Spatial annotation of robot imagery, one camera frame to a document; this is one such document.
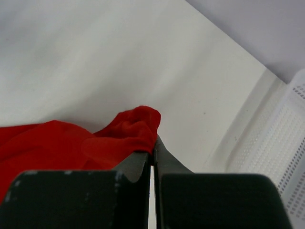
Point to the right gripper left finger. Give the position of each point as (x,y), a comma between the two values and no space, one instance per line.
(80,199)

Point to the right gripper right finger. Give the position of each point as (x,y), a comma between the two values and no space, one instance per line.
(188,200)

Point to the red t shirt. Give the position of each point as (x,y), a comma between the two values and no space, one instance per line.
(65,146)

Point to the white plastic basket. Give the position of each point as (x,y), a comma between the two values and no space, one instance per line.
(274,146)

